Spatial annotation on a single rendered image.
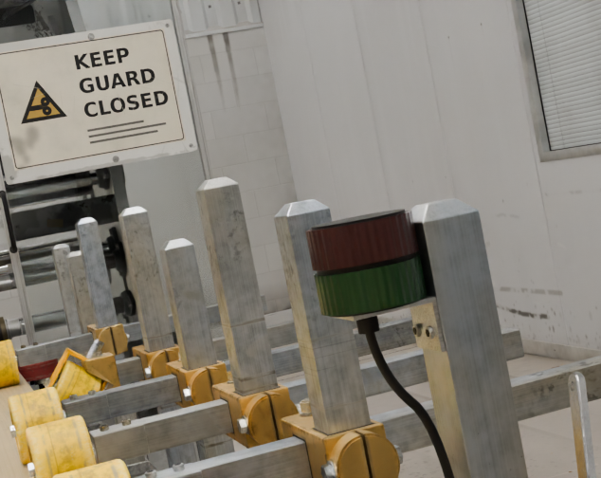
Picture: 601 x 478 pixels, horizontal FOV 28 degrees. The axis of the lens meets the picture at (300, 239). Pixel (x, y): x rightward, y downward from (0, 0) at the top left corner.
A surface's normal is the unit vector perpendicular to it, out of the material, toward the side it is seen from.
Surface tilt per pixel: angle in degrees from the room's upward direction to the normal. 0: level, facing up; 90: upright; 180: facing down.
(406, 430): 90
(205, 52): 90
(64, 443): 57
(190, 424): 90
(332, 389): 90
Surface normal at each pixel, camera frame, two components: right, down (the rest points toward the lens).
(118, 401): 0.30, 0.00
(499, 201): -0.93, 0.20
